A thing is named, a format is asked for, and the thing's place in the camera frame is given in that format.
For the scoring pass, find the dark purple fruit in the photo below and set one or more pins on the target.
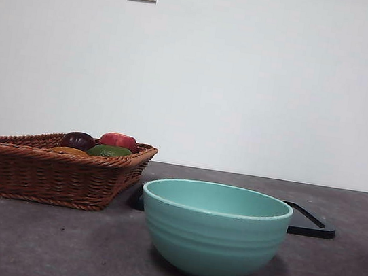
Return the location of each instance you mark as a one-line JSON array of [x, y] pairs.
[[79, 139]]

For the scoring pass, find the teal ribbed bowl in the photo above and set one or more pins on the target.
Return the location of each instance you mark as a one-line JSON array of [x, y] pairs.
[[214, 241]]

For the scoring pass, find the red apple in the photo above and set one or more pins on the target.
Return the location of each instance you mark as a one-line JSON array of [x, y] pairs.
[[118, 140]]

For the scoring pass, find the brown kiwifruit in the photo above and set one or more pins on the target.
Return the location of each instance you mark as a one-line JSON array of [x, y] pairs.
[[69, 151]]

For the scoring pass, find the green fruit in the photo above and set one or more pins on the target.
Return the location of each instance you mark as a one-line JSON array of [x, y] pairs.
[[108, 151]]

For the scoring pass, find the dark rectangular tray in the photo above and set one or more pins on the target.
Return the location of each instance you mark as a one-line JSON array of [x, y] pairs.
[[311, 229]]

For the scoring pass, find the brown wicker basket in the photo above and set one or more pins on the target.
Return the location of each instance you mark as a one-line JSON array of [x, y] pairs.
[[45, 173]]

